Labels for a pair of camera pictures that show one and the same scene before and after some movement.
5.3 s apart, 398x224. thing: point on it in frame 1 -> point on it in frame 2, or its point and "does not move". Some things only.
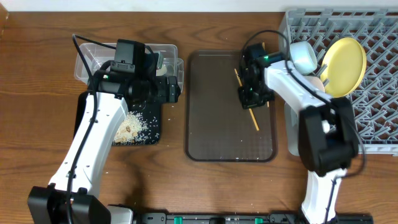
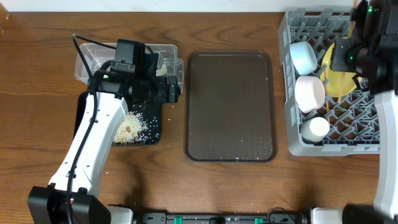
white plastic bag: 161,71 does not move
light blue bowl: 303,58 does not move
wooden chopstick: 240,83 -> 326,94
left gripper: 173,89 does not move
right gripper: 252,101 -> 339,58
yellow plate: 343,66 does not move
